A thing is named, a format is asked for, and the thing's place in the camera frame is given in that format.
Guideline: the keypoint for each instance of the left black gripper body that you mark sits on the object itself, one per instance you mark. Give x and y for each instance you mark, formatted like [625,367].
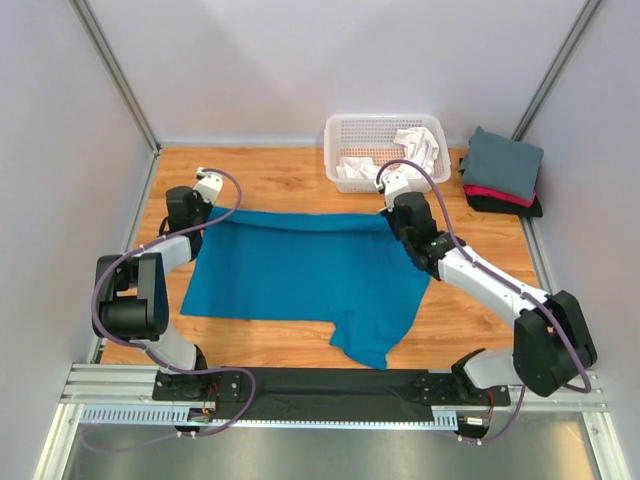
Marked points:
[203,209]

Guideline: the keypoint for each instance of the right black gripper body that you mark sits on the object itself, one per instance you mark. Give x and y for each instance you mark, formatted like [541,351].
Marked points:
[390,219]

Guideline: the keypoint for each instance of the blue t shirt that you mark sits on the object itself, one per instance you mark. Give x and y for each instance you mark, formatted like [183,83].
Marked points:
[346,269]

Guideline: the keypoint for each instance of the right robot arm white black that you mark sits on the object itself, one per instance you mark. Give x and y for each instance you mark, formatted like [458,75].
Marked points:
[552,347]

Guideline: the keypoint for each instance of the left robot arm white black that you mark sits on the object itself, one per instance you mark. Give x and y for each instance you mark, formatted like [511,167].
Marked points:
[133,307]

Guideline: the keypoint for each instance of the pink folded t shirt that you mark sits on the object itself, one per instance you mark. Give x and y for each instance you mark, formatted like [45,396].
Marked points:
[480,191]

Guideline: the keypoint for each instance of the white t shirt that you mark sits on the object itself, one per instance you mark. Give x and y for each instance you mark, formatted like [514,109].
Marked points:
[417,145]

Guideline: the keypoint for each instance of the black folded t shirt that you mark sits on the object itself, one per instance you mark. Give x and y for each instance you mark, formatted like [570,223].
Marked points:
[494,205]

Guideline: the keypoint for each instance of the white plastic basket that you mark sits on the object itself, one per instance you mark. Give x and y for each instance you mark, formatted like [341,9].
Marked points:
[372,136]

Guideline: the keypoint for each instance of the grey folded t shirt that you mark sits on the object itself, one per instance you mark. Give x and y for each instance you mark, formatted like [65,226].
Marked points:
[499,163]

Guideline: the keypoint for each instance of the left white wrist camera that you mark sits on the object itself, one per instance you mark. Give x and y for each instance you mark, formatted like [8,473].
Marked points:
[209,185]

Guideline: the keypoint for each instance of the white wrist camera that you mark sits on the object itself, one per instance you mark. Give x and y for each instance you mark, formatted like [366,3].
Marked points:
[391,186]
[209,185]

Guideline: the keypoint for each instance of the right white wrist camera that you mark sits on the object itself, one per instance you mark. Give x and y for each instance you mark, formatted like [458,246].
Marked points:
[391,186]

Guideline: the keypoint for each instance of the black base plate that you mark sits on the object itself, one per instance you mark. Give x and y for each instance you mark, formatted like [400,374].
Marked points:
[354,394]

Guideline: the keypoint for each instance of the grey slotted cable duct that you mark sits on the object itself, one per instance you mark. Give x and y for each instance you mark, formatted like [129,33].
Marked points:
[192,417]

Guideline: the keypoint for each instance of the left aluminium frame post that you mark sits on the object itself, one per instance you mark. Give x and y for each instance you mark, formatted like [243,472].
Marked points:
[99,40]

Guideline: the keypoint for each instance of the aluminium frame post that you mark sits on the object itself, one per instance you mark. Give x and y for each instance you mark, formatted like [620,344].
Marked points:
[99,40]
[586,15]

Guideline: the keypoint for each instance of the right aluminium frame post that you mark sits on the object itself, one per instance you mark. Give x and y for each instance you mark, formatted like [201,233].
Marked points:
[586,15]

